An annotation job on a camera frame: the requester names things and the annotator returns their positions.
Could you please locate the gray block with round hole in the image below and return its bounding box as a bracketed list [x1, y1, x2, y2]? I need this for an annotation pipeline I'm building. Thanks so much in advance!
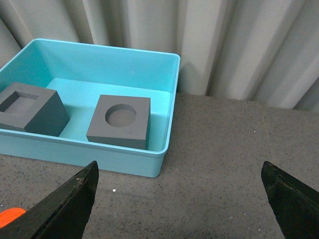
[86, 95, 151, 150]

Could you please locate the orange cylinder part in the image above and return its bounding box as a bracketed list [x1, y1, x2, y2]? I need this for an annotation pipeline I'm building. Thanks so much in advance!
[0, 208, 26, 228]

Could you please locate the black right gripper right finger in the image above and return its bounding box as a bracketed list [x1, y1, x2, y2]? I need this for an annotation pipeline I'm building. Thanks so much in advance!
[261, 161, 319, 239]

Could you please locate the gray block with square hole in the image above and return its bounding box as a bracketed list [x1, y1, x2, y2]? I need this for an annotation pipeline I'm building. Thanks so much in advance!
[0, 82, 70, 136]

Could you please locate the light blue plastic box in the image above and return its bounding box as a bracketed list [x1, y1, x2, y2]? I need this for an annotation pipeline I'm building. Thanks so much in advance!
[0, 39, 180, 177]

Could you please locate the white pleated curtain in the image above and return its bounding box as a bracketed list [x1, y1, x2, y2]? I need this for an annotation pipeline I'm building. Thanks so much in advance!
[0, 0, 319, 112]

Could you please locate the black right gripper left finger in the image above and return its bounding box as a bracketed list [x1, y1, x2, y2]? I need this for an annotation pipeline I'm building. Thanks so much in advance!
[0, 161, 99, 239]

